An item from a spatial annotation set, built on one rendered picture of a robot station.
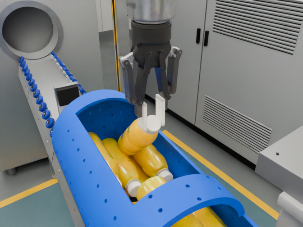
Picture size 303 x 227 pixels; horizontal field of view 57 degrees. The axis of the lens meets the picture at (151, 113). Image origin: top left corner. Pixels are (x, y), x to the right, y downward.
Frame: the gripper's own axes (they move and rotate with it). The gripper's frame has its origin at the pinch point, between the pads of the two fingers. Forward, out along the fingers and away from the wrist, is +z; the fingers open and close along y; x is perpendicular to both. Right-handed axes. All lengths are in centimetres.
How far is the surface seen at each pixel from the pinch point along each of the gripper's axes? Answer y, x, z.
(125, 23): -29, -76, -1
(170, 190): 6.8, 18.4, 3.5
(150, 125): 0.9, 1.2, 2.3
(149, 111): -101, -185, 125
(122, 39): -27, -76, 7
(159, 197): 8.8, 18.5, 3.9
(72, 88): 3, -61, 19
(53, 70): 0, -122, 33
